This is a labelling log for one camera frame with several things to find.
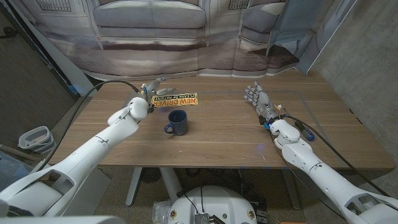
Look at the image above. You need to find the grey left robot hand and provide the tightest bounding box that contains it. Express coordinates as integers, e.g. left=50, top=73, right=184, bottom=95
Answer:
left=139, top=77, right=177, bottom=108

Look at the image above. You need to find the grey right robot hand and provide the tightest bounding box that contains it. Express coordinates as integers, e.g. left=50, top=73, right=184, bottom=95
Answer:
left=244, top=80, right=280, bottom=125

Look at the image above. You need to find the yellow new driver bumper sticker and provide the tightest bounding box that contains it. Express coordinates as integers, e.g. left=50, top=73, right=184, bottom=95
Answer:
left=151, top=92, right=199, bottom=108

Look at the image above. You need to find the black and blue screwdriver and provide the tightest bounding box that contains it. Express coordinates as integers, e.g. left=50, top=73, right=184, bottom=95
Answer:
left=283, top=108, right=315, bottom=142

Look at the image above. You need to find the dark blue ceramic mug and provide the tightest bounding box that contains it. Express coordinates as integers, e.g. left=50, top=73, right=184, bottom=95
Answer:
left=164, top=109, right=188, bottom=136

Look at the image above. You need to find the printed living room backdrop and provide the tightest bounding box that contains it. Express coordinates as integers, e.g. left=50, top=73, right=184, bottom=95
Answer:
left=9, top=0, right=358, bottom=82

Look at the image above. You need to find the black round grille object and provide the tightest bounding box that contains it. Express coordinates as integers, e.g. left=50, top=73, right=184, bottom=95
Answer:
left=141, top=167, right=162, bottom=184

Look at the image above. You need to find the grey table leg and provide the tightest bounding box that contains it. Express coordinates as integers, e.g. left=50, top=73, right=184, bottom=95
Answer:
left=281, top=169, right=302, bottom=211

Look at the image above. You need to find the white table leg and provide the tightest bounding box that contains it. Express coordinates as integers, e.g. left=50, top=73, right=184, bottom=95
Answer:
left=125, top=167, right=143, bottom=207
left=159, top=167, right=183, bottom=203

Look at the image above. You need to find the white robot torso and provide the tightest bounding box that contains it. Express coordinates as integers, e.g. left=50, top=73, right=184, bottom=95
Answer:
left=167, top=185, right=258, bottom=224

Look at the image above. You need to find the clear plastic packaging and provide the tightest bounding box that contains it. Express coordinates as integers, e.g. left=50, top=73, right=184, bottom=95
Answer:
left=152, top=200, right=174, bottom=223

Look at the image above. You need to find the grey and white bucket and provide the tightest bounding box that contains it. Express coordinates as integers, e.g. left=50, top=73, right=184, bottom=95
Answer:
left=17, top=126, right=57, bottom=155

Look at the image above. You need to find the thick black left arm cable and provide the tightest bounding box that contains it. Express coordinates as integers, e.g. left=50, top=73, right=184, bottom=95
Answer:
left=37, top=80, right=141, bottom=172

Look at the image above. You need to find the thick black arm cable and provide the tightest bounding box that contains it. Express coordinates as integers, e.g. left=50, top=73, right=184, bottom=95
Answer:
left=37, top=80, right=141, bottom=172
left=281, top=114, right=389, bottom=197

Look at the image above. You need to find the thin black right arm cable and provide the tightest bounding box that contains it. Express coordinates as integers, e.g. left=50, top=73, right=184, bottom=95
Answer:
left=267, top=127, right=346, bottom=220

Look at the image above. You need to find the white backdrop stand post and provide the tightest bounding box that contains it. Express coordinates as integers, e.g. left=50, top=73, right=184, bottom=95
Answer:
left=7, top=0, right=99, bottom=98

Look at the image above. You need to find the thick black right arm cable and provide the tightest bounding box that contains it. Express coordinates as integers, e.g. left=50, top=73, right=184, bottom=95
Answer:
left=281, top=114, right=389, bottom=197

